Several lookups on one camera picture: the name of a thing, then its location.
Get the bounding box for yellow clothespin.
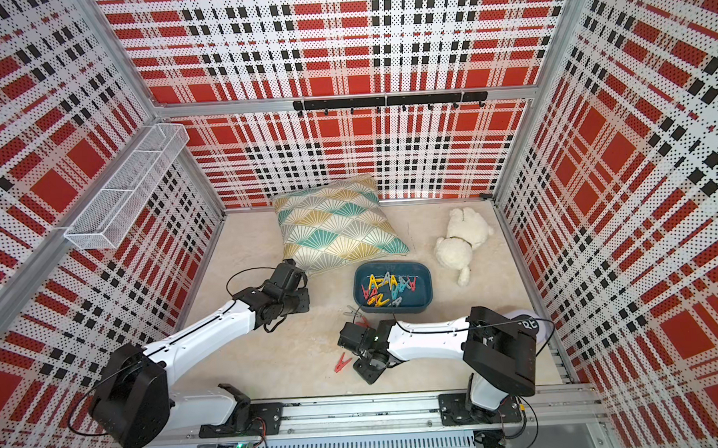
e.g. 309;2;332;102
368;275;379;290
366;293;390;308

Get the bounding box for teal clothespin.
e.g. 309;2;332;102
396;275;411;292

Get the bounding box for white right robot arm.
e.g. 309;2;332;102
338;306;542;412

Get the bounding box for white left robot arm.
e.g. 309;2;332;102
88;259;310;448

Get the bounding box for teal plastic storage box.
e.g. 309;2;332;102
353;260;433;314

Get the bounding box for teal yellow patterned pillow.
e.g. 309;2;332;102
272;175;409;276

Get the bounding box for white plush teddy bear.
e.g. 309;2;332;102
434;207;495;287

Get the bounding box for white wire mesh shelf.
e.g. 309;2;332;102
64;122;188;250

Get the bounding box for metal base rail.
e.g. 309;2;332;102
125;386;562;448

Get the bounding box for black wall hook rail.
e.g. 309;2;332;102
293;90;489;113

